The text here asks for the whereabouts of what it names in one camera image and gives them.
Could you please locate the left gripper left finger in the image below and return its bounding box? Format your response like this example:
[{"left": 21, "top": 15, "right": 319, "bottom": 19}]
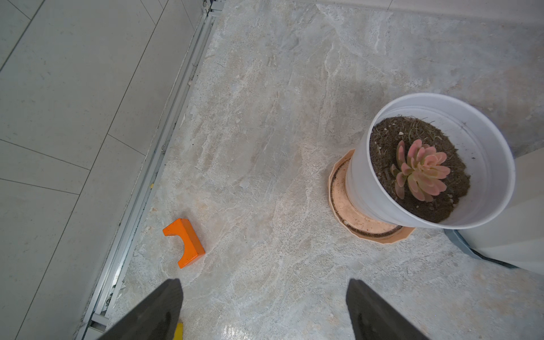
[{"left": 101, "top": 279, "right": 184, "bottom": 340}]

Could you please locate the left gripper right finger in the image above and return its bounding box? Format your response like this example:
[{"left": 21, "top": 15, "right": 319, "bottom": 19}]
[{"left": 346, "top": 279, "right": 429, "bottom": 340}]

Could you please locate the pink succulent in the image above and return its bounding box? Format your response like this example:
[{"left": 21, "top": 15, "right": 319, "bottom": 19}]
[{"left": 390, "top": 140, "right": 451, "bottom": 202}]

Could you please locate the yellow plastic block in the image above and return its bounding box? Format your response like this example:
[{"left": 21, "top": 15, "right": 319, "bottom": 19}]
[{"left": 173, "top": 322, "right": 184, "bottom": 340}]

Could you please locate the orange plastic block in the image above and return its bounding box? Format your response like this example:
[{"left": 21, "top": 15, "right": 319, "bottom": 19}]
[{"left": 162, "top": 218, "right": 206, "bottom": 269}]

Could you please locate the peach pot saucer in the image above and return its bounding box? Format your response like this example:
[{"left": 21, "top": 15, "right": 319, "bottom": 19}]
[{"left": 328, "top": 150, "right": 415, "bottom": 245}]

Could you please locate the grey-blue pot saucer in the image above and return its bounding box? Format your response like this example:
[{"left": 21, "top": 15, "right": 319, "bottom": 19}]
[{"left": 444, "top": 229, "right": 517, "bottom": 269}]

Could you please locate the cream faceted plant pot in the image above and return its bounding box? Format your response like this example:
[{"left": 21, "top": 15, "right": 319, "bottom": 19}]
[{"left": 458, "top": 149, "right": 543, "bottom": 275}]

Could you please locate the white round plant pot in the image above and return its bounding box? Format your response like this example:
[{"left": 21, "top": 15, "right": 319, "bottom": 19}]
[{"left": 346, "top": 93, "right": 515, "bottom": 230}]

